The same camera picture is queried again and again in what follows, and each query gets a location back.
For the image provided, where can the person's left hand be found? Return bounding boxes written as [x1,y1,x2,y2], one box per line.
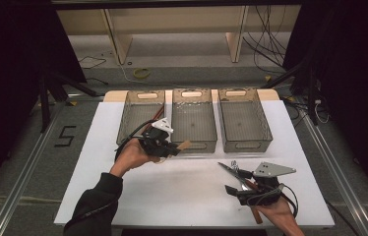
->
[109,137,160,179]

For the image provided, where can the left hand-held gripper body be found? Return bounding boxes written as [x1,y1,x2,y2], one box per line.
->
[138,117,181,158]

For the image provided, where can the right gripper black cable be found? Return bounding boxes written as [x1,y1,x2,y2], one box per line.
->
[246,183,300,219]

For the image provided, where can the white table cover sheet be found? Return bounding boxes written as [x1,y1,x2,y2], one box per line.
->
[53,89,336,229]

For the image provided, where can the bundle of black cables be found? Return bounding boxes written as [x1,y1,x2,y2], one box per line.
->
[242,4,288,75]

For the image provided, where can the smoky clear plastic bin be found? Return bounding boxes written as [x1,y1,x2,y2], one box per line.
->
[170,88,218,154]
[116,89,166,155]
[216,88,274,153]

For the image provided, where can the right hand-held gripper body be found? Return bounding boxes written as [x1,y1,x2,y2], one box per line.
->
[237,161,297,207]

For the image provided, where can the black curtain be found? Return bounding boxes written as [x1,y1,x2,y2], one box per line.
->
[282,0,368,210]
[0,0,88,206]

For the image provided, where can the thin black floor cable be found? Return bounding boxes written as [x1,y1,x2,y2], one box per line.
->
[76,55,107,70]

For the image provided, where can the light wooden shelf unit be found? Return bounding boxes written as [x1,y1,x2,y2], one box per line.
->
[55,4,302,65]

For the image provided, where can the aluminium floor rail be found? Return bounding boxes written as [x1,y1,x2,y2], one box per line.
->
[0,101,66,236]
[299,101,368,236]

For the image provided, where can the black metal stand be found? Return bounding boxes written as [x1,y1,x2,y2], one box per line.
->
[260,58,322,126]
[38,70,100,134]

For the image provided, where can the wooden-handled spoon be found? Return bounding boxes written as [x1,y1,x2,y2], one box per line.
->
[158,140,193,163]

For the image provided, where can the wooden-handled knife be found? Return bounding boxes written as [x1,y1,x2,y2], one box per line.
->
[217,161,264,225]

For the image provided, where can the person's right hand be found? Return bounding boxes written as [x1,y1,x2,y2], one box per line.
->
[254,196,297,232]

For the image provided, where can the yellow tape roll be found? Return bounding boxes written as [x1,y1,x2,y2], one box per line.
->
[132,67,152,80]

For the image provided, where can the white floor cable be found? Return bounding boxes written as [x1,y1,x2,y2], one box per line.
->
[101,48,173,89]

